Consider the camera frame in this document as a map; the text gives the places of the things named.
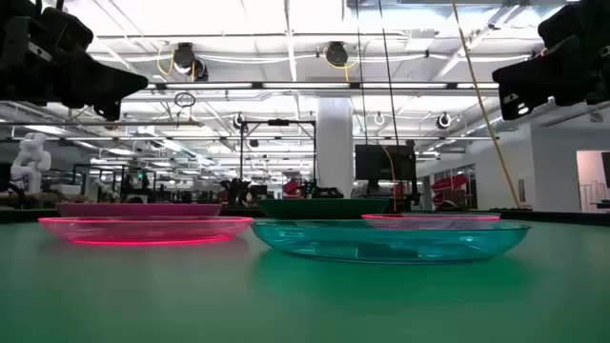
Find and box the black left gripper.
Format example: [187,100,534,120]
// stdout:
[0,0,150,122]

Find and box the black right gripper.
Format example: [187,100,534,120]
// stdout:
[491,0,610,122]

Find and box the magenta opaque plastic plate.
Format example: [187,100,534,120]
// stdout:
[55,202,224,219]

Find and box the neon pink transparent plate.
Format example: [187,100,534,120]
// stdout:
[360,212,501,231]
[37,215,254,247]

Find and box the teal transparent plastic plate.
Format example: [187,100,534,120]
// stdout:
[251,218,532,265]

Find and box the black monitor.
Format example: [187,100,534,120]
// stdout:
[355,144,417,181]

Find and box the long ceiling light bar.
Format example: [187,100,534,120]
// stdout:
[147,81,499,91]

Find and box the white pillar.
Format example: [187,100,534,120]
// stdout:
[315,97,355,197]

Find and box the dark green plastic plate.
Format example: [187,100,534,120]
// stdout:
[257,197,392,221]

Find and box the yellow hanging cable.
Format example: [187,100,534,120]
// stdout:
[450,0,521,210]

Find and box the black coiled cable loop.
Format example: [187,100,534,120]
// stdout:
[173,91,197,109]

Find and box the black cage frame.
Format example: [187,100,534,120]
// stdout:
[71,164,157,202]

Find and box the black ceiling cable reel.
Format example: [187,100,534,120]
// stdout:
[325,41,350,68]
[172,41,210,82]

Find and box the black hanging cable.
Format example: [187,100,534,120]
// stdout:
[378,0,401,147]
[355,0,371,146]

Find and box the black metal frame rig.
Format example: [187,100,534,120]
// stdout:
[239,118,317,192]

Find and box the orange cable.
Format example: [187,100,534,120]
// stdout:
[380,144,398,212]

